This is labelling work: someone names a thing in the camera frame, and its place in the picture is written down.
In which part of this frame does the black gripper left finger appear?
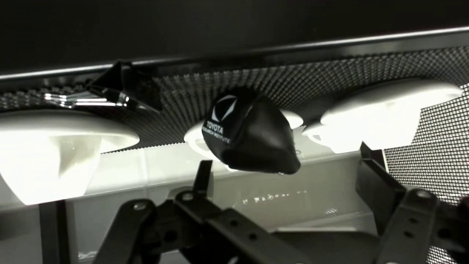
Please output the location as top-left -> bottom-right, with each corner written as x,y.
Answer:
93,159 -> 314,264

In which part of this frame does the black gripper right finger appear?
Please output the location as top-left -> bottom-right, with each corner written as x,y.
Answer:
355,142 -> 469,264

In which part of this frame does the black mesh cabinet shelf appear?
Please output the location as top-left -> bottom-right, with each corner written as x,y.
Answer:
0,24 -> 469,264

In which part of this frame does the shiny metal utensil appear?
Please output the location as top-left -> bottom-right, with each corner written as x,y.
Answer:
43,90 -> 132,109

